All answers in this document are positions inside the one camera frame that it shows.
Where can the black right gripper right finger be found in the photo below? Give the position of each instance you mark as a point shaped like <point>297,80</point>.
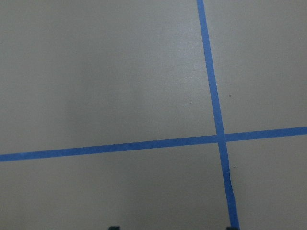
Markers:
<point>232,228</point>

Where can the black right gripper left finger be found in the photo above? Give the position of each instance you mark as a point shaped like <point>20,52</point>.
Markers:
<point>114,228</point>

